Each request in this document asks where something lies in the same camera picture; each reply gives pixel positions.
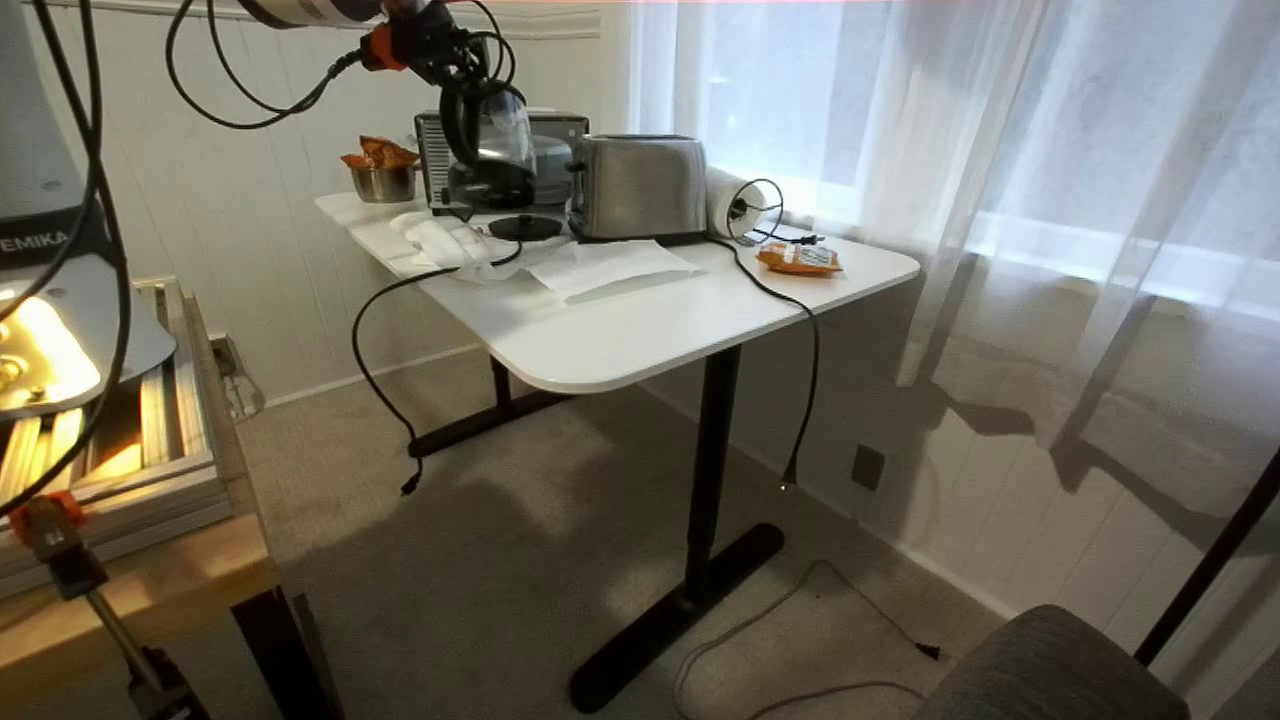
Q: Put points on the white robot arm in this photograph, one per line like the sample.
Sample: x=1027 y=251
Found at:
x=119 y=171

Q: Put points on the dark grey box appliance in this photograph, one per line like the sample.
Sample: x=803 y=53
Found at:
x=552 y=143

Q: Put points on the black table leg frame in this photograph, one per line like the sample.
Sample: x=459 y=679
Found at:
x=572 y=550

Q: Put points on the silver two-slot toaster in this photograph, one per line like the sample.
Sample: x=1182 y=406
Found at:
x=636 y=191

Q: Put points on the black kettle base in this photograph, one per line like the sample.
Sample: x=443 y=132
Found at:
x=520 y=227

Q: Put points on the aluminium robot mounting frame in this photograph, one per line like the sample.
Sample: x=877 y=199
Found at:
x=161 y=457

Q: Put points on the white paper towel roll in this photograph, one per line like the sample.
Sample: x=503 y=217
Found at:
x=735 y=204

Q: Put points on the white folded paper bag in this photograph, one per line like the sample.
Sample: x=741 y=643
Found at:
x=582 y=268

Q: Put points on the orange clamp on stand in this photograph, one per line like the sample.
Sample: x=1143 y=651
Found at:
x=49 y=528

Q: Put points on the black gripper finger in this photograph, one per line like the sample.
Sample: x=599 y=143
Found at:
x=468 y=98

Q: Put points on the glass kettle with black lid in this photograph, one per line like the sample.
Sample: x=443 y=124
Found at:
x=495 y=161

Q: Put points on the white sheer curtain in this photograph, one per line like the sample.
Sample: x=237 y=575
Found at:
x=1081 y=383

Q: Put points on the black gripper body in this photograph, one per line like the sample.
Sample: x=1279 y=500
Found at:
x=432 y=47

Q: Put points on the orange snack packet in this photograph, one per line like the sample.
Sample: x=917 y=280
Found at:
x=797 y=259

